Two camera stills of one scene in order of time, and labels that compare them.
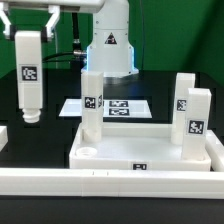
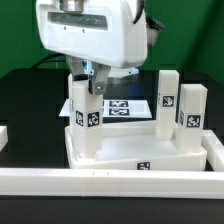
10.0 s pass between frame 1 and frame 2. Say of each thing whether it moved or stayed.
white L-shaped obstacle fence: stayed
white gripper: moved
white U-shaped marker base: stayed
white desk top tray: moved
